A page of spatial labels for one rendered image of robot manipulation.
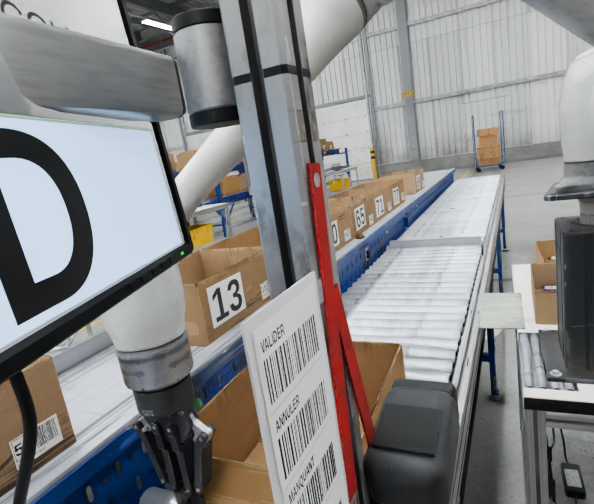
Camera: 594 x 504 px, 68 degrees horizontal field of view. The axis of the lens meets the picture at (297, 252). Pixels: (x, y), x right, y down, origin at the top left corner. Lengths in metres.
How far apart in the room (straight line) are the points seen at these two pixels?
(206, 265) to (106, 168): 1.31
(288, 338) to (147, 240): 0.13
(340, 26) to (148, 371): 0.50
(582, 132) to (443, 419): 0.78
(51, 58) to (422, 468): 0.35
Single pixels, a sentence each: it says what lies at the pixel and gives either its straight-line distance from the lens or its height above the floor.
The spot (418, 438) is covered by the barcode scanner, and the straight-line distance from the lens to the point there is 0.39.
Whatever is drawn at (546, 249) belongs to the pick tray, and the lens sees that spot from 1.98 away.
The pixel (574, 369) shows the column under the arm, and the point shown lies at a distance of 1.19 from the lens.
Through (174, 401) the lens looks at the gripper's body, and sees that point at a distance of 0.60.
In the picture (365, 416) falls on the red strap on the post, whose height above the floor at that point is 1.11.
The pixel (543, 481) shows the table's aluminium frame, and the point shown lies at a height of 0.55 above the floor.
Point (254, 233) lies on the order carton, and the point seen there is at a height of 1.03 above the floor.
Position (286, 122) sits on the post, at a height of 1.34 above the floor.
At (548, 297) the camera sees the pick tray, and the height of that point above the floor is 0.83.
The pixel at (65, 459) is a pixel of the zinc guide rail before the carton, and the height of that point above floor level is 0.89.
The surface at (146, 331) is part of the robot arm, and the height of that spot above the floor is 1.14.
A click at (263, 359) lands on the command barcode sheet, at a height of 1.22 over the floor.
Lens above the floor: 1.32
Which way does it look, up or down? 12 degrees down
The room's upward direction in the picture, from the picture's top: 9 degrees counter-clockwise
